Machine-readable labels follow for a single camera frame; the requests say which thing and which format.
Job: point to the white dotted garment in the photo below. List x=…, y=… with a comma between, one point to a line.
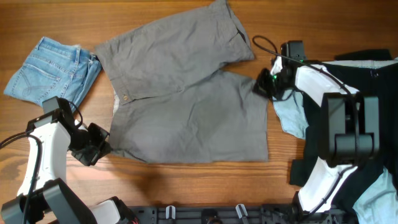
x=373, y=64

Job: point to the folded blue denim jeans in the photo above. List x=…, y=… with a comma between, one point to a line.
x=53, y=69

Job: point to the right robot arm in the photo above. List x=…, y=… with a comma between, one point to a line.
x=349, y=132

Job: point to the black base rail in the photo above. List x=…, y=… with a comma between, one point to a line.
x=264, y=214

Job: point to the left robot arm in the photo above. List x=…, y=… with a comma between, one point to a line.
x=51, y=137

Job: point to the light blue garment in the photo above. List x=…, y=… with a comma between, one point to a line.
x=291, y=113

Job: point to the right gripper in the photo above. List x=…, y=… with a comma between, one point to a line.
x=260, y=85

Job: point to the grey shorts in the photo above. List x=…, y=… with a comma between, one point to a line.
x=176, y=103

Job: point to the black garment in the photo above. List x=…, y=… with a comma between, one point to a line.
x=381, y=82

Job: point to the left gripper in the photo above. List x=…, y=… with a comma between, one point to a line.
x=102, y=148

